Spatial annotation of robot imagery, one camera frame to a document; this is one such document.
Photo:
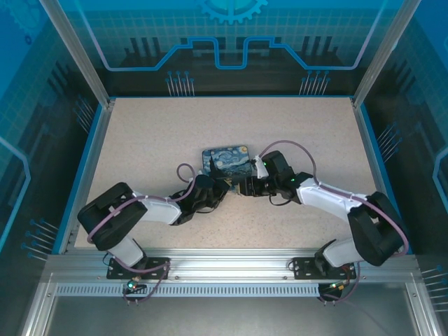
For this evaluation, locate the blue starry night card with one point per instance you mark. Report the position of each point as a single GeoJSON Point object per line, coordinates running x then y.
{"type": "Point", "coordinates": [234, 159]}

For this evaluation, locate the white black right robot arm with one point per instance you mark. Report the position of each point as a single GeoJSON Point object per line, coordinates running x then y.
{"type": "Point", "coordinates": [325, 196]}

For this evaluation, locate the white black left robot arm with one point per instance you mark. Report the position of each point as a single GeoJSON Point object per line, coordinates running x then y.
{"type": "Point", "coordinates": [157, 210]}

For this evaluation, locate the blue table edge trim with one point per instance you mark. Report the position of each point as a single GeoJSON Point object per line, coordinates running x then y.
{"type": "Point", "coordinates": [87, 154]}
{"type": "Point", "coordinates": [376, 154]}

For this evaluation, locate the small connector with green light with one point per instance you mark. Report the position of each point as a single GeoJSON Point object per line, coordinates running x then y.
{"type": "Point", "coordinates": [134, 284]}
{"type": "Point", "coordinates": [337, 286]}

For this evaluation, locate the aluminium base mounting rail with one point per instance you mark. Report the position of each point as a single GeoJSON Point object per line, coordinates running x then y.
{"type": "Point", "coordinates": [231, 262]}

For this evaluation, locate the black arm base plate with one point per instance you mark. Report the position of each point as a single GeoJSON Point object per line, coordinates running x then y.
{"type": "Point", "coordinates": [157, 267]}
{"type": "Point", "coordinates": [302, 269]}

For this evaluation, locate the aluminium rear frame post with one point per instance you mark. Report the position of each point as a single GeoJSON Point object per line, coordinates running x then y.
{"type": "Point", "coordinates": [80, 59]}
{"type": "Point", "coordinates": [381, 59]}

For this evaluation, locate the aluminium front frame bar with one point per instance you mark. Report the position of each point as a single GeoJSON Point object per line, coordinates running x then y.
{"type": "Point", "coordinates": [425, 315]}
{"type": "Point", "coordinates": [36, 311]}

